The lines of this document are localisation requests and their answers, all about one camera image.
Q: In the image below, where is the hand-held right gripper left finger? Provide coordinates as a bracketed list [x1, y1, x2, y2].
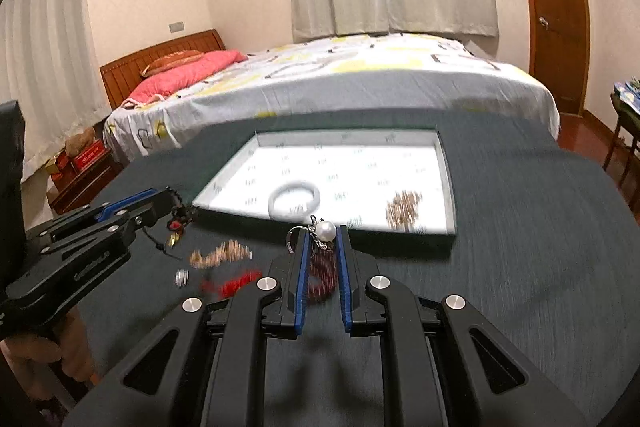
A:
[62, 224, 308, 427]

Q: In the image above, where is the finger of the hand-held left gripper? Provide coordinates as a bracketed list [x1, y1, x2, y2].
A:
[27, 188, 173, 242]
[40, 202, 176, 259]

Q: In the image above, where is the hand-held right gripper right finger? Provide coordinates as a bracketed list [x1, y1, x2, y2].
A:
[336, 224, 591, 427]

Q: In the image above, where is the dark red bead bracelet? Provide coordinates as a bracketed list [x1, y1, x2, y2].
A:
[307, 247, 341, 303]

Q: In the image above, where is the black cord charm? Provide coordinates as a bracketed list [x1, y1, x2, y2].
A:
[142, 189, 201, 260]

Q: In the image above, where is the pearl pendant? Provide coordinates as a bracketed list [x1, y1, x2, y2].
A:
[286, 214, 337, 253]

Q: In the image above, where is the gold chain bracelet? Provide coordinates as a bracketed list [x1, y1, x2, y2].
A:
[190, 239, 253, 269]

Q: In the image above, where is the white printed shallow box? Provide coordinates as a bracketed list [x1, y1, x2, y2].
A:
[192, 129, 458, 237]

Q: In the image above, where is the person's left hand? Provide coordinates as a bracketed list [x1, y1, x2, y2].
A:
[0, 307, 96, 388]

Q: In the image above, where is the wooden nightstand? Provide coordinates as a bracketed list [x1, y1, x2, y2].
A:
[47, 147, 123, 215]

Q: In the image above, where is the red gift box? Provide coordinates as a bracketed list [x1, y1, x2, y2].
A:
[70, 142, 108, 170]

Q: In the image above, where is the red tassel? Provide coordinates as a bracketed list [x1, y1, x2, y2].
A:
[200, 268, 263, 299]

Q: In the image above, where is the white bangle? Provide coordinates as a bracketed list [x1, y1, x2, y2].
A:
[267, 182, 321, 220]

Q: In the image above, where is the brown teddy bear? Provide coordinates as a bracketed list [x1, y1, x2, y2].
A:
[65, 128, 96, 156]

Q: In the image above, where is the gold pearl brooch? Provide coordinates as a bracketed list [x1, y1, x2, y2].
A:
[385, 189, 426, 230]

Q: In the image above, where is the wooden headboard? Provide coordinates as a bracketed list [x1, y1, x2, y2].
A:
[99, 28, 226, 110]

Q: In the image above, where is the pink pillow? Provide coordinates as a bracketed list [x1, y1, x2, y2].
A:
[122, 49, 248, 108]

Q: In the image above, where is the red patterned pillow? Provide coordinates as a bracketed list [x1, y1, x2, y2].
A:
[140, 50, 203, 78]

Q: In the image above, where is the white sheer curtain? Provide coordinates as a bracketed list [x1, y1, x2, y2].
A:
[0, 0, 111, 178]

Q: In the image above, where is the dark green tablecloth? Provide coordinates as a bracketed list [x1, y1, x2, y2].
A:
[22, 109, 640, 427]

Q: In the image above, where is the bed with patterned sheet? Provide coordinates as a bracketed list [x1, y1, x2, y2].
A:
[102, 32, 561, 168]

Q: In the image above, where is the wooden chair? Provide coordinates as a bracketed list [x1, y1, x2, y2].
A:
[602, 92, 640, 223]

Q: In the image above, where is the blue printed packet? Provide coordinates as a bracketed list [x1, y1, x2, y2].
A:
[615, 79, 640, 112]

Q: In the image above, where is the brown wooden door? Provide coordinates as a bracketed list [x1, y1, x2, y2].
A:
[507, 0, 591, 118]

